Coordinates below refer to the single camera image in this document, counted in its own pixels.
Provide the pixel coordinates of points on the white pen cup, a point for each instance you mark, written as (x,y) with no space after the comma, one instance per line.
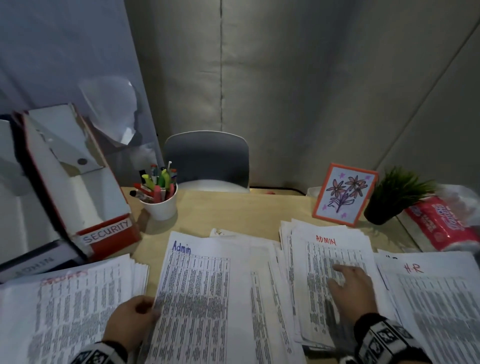
(163,210)

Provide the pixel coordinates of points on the person's left hand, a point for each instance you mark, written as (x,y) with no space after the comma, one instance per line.
(131,322)

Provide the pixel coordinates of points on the orange framed flower drawing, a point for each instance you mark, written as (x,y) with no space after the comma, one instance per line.
(343,195)

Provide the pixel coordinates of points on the black right wristband with markers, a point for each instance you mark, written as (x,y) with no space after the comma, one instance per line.
(390,341)

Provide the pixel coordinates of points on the person's right hand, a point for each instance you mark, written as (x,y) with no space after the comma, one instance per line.
(356,296)

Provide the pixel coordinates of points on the unsorted paper pile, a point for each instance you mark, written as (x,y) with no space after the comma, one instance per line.
(273,300)

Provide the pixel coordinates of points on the admin paper pile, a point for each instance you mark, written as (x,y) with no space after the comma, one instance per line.
(311,262)

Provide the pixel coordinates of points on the green plant in black pot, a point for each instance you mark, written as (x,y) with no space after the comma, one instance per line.
(378,213)

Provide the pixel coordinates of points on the small white container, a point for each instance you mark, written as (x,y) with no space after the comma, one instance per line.
(313,191)

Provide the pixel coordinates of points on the clear plastic bag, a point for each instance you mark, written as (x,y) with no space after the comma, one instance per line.
(461,198)

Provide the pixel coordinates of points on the grey chair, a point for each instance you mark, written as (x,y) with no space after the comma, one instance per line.
(206,157)

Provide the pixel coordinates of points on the security paper pile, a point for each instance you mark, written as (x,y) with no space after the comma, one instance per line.
(67,307)

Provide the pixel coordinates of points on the black admin file box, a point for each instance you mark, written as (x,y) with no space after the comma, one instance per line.
(22,232)

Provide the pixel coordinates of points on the HR paper pile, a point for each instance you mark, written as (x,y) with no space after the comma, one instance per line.
(438,307)

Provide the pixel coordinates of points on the bunch of coloured markers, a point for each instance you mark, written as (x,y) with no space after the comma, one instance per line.
(157,183)

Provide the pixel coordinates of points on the red security file box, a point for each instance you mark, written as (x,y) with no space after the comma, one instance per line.
(93,210)

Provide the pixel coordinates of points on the red white paper towel pack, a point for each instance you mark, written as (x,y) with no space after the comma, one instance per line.
(442,225)

